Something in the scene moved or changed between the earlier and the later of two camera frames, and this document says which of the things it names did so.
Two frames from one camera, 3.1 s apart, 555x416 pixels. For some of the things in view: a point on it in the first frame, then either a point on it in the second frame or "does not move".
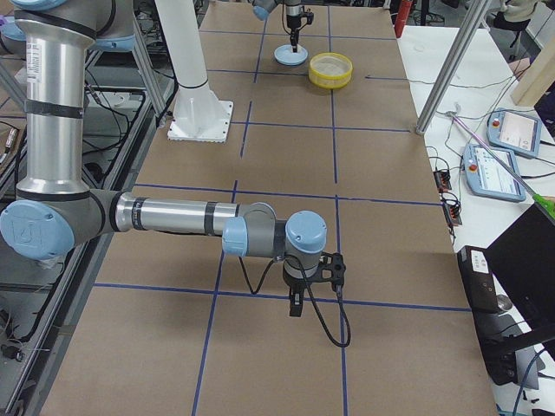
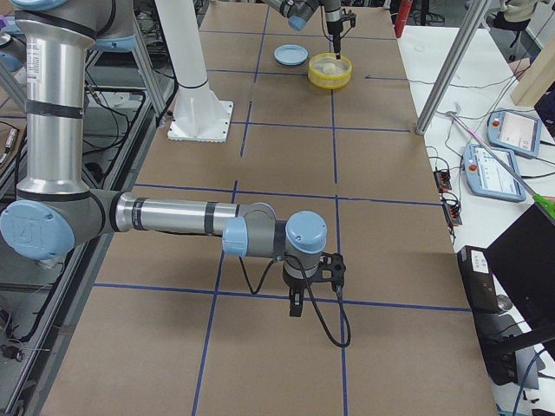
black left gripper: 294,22 → 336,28
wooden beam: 538,79 does not move
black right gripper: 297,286 does not move
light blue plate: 285,55 does not move
